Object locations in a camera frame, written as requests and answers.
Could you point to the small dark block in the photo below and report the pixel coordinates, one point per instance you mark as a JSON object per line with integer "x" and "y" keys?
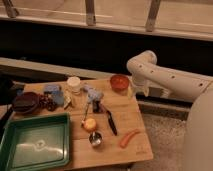
{"x": 96, "y": 107}

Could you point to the white paper cup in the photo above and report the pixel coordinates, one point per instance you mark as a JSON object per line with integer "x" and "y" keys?
{"x": 74, "y": 83}

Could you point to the bunch of dark grapes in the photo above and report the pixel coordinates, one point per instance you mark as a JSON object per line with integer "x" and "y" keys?
{"x": 45, "y": 102}

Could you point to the wooden cutting board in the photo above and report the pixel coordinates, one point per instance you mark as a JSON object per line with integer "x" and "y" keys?
{"x": 126, "y": 116}

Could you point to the yellow banana piece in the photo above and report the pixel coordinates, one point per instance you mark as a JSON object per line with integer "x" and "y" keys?
{"x": 68, "y": 99}

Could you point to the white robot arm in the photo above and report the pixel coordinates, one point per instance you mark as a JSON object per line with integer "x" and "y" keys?
{"x": 198, "y": 139}

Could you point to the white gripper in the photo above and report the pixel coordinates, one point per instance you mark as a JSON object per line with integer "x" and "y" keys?
{"x": 141, "y": 85}

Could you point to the black handled knife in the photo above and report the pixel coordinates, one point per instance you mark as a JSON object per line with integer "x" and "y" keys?
{"x": 110, "y": 120}

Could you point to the dark brown bowl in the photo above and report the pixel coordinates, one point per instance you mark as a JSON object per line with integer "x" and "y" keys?
{"x": 25, "y": 103}

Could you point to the yellow red apple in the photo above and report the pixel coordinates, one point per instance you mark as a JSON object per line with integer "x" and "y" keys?
{"x": 89, "y": 124}

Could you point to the blue crumpled cloth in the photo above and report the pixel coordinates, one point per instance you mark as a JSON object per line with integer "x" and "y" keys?
{"x": 92, "y": 93}

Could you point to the green plastic tray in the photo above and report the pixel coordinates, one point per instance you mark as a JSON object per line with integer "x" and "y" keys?
{"x": 35, "y": 144}

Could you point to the blue sponge block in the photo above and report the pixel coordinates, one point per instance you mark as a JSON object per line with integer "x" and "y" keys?
{"x": 55, "y": 91}

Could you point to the small metal cup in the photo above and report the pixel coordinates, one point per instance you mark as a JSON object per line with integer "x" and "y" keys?
{"x": 95, "y": 139}

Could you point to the orange carrot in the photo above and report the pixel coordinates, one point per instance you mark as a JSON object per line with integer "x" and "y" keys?
{"x": 127, "y": 137}

